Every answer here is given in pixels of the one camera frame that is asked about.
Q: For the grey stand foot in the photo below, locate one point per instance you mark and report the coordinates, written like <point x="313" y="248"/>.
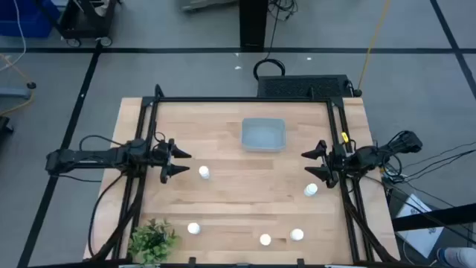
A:
<point x="15" y="92"/>

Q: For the yellow tape tag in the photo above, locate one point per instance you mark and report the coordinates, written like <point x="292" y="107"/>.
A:
<point x="344" y="137"/>

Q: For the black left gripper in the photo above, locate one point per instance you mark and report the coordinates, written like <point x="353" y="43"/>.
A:
<point x="165" y="156"/>

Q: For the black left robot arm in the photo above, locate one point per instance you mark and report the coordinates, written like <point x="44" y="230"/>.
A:
<point x="93" y="156"/>

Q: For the blue plastic bin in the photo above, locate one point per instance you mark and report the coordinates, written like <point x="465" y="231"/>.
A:
<point x="22" y="18"/>

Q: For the small green potted plant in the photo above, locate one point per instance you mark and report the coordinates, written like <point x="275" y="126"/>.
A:
<point x="152" y="242"/>

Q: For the black vented computer box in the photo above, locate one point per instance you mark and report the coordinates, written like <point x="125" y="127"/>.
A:
<point x="297" y="87"/>

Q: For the black wheeled cart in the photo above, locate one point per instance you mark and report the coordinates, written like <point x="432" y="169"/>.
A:
<point x="85" y="22"/>

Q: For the black bar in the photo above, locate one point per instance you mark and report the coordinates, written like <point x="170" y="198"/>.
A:
<point x="439" y="216"/>

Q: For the black frame clamp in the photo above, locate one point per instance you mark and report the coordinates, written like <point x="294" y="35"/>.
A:
<point x="300" y="262"/>
<point x="192" y="261"/>

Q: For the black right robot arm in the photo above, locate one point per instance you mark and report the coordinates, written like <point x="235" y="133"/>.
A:
<point x="403" y="143"/>

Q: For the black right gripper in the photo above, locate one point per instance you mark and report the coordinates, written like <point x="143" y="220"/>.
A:
<point x="336" y="162"/>

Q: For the black metal rig frame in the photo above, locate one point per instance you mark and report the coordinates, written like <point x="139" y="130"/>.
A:
<point x="241" y="99"/>

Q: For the person's foot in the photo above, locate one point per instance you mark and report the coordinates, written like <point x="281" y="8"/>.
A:
<point x="459" y="257"/>

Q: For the white printed sheet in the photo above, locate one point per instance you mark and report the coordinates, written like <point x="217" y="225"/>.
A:
<point x="420" y="234"/>

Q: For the black square post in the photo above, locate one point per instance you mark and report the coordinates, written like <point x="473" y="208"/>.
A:
<point x="253" y="22"/>

